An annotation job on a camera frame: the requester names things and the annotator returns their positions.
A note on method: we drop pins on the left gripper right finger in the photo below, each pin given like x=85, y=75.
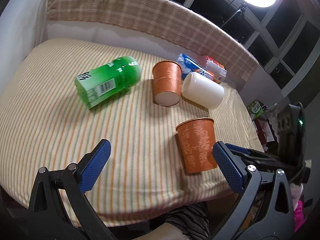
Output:
x=263, y=209

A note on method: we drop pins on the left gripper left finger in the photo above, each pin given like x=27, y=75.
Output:
x=59, y=208

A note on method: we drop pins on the plaid beige cloth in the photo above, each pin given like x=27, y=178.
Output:
x=164, y=19

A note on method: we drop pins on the black tripod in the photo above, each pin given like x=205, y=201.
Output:
x=240, y=12

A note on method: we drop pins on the green tissue box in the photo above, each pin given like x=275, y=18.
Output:
x=256, y=109

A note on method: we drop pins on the red white carton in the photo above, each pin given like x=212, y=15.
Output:
x=218, y=70

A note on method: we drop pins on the green plastic bottle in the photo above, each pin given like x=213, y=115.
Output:
x=97, y=85

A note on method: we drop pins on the striped yellow mat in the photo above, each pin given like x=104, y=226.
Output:
x=45, y=123

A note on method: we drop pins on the orange paper cup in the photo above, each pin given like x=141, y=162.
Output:
x=167, y=81
x=196, y=139

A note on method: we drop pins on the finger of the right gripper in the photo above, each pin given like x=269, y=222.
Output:
x=250, y=155

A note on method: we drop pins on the white cup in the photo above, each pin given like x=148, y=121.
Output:
x=202, y=91

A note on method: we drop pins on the blue white snack bag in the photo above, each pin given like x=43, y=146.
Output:
x=188, y=65

